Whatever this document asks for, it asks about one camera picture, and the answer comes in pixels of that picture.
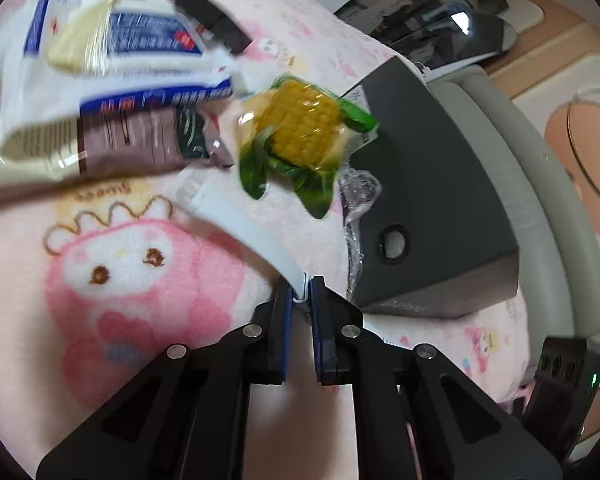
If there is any dark grey storage box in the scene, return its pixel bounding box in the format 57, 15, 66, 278
346, 55, 522, 319

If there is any pale yellow wrapped item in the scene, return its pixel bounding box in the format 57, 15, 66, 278
46, 0, 127, 74

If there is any pink printed blanket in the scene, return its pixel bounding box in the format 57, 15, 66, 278
0, 0, 533, 480

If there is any packaged corn cob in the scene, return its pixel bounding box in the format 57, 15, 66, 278
236, 74, 381, 220

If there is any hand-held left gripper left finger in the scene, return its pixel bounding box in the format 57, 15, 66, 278
35, 279, 295, 480

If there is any white toothbrush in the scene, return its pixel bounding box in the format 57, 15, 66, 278
176, 172, 309, 303

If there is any brown snack packet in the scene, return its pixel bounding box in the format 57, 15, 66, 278
77, 104, 237, 177

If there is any white packet with blue stripe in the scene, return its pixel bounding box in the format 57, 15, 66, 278
0, 57, 251, 196

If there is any white and blue packet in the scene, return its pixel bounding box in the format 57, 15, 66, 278
22, 0, 237, 77

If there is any grey curved padded rail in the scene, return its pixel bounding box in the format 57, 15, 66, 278
427, 67, 600, 343

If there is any glossy black panel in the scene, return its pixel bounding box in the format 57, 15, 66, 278
332, 0, 519, 70

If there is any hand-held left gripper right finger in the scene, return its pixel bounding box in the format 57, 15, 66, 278
309, 276, 564, 480

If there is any clear plastic wrapper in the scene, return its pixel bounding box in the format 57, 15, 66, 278
339, 164, 382, 306

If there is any black rectangular item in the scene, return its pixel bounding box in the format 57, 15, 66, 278
162, 0, 254, 56

